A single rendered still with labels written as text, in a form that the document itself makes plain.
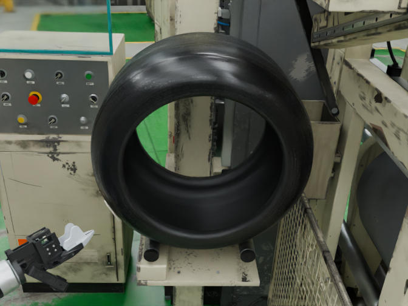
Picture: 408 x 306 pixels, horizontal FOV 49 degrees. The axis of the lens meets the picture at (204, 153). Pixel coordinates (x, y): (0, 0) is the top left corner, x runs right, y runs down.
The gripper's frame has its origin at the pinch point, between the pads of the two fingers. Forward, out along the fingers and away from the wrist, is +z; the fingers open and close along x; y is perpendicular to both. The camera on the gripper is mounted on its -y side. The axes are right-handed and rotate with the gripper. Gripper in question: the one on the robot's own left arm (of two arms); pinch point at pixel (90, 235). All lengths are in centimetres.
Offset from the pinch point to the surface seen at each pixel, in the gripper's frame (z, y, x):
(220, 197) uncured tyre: 46.5, -13.8, 4.0
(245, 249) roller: 34.6, -21.4, -16.8
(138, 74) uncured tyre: 20.9, 36.1, -14.9
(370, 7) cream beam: 36, 38, -67
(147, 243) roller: 15.1, -12.0, 1.7
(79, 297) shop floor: 15, -73, 107
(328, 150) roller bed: 78, -9, -19
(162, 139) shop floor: 161, -52, 224
